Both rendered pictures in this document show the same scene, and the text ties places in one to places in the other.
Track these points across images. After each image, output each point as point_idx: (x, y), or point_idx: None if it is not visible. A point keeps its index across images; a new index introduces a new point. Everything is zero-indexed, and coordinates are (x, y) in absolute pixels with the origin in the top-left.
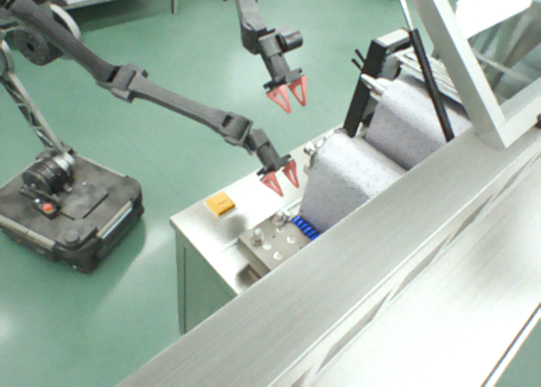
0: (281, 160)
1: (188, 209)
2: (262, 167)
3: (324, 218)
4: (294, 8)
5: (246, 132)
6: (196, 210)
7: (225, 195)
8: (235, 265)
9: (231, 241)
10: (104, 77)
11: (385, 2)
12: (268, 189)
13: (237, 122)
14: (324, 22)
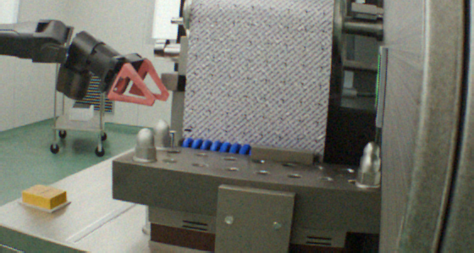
0: (132, 56)
1: (0, 208)
2: (110, 61)
3: (236, 107)
4: (2, 177)
5: (68, 36)
6: (13, 208)
7: (46, 186)
8: (118, 244)
9: (89, 226)
10: None
11: (94, 162)
12: (101, 186)
13: (56, 25)
14: (38, 184)
